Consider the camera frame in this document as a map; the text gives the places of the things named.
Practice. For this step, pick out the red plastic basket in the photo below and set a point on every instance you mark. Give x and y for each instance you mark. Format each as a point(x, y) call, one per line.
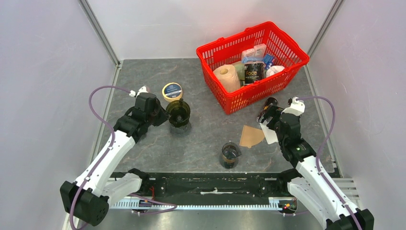
point(227, 51)

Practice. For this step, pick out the blue packet in basket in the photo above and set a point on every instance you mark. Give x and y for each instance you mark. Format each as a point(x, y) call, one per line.
point(268, 61)

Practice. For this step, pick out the glass jar with brown band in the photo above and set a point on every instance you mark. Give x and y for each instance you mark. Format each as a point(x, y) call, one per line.
point(229, 155)

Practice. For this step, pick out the white box in basket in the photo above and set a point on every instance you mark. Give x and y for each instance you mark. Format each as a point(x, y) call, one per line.
point(248, 53)
point(260, 50)

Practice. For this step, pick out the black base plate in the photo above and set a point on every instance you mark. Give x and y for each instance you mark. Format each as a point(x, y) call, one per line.
point(212, 188)

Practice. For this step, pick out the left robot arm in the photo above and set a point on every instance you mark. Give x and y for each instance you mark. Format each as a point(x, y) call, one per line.
point(90, 196)

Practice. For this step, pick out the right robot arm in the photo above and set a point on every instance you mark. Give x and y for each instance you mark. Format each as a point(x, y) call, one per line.
point(308, 181)

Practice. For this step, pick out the white paper sheet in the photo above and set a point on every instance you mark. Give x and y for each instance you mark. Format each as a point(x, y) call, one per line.
point(270, 135)

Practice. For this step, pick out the dark green glass dripper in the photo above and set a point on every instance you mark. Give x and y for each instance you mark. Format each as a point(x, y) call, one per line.
point(179, 113)

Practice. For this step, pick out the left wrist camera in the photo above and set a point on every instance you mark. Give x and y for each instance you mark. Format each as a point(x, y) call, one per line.
point(143, 89)

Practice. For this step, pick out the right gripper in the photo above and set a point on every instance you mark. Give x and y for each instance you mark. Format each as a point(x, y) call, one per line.
point(273, 111)

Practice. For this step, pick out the brown paper coffee filter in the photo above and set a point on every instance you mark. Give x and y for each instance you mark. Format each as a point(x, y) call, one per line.
point(251, 136)

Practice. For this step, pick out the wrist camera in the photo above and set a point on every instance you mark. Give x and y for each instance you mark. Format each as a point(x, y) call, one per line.
point(143, 89)
point(296, 107)

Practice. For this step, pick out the black face tissue pack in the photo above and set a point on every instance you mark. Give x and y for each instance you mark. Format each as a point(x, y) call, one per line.
point(253, 72)

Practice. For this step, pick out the white plastic bag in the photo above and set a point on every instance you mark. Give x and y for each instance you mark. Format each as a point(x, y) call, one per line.
point(274, 70)

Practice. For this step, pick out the beige paper towel roll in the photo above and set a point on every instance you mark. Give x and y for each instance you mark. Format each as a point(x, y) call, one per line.
point(227, 75)

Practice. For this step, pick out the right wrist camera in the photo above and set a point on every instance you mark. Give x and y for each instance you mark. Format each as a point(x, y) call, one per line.
point(296, 107)

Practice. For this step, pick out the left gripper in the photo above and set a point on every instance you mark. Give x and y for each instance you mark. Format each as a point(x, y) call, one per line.
point(163, 114)

